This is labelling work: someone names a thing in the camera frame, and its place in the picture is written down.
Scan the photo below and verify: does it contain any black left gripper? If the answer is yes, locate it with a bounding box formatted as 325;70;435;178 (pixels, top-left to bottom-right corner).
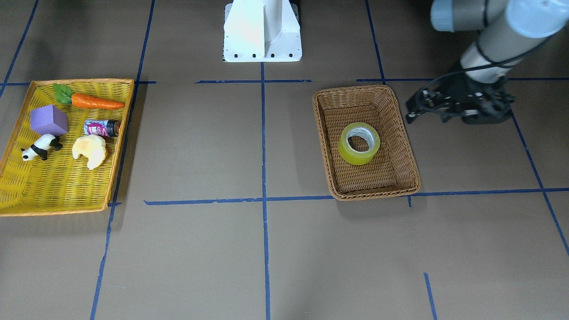
405;72;509;125

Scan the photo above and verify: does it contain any yellow tape roll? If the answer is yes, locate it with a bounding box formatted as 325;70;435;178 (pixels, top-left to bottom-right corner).
337;122;381;166

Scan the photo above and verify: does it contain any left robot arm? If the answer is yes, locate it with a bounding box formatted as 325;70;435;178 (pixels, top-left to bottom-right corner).
405;0;569;125

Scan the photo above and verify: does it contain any brown wicker basket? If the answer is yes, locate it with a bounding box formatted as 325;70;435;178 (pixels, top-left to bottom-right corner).
312;85;421;202

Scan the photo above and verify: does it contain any yellow woven basket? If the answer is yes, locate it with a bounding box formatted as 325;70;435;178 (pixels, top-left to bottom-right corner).
0;78;135;216

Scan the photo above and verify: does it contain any small drink can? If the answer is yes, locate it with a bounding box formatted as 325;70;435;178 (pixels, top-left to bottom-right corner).
84;118;121;137

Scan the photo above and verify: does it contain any toy bread croissant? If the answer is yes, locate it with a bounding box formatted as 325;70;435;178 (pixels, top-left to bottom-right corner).
72;135;107;170

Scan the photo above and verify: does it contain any toy carrot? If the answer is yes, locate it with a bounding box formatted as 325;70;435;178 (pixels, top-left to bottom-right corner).
52;83;125;110

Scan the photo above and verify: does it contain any purple foam block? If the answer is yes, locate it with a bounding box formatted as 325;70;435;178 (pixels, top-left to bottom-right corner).
30;104;68;136

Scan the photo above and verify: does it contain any toy panda figure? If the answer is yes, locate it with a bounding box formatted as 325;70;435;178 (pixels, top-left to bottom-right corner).
21;134;63;161

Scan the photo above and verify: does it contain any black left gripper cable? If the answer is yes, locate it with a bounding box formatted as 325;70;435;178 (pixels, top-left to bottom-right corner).
418;38;552;112

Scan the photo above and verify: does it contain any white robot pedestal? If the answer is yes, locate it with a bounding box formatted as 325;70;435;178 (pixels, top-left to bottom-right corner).
222;0;303;63

